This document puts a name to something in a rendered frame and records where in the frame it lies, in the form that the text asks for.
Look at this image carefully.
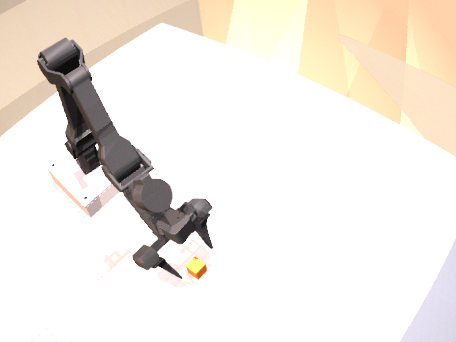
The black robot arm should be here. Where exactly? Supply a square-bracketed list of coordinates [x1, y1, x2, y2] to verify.
[37, 37, 198, 245]

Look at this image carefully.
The orange block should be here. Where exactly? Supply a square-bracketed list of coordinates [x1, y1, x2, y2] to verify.
[186, 256, 208, 280]

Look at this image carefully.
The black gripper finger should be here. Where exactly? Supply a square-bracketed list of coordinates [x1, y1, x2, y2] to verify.
[151, 256, 182, 279]
[194, 213, 213, 249]

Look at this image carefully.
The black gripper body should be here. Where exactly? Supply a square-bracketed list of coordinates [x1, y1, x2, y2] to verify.
[132, 198, 213, 271]

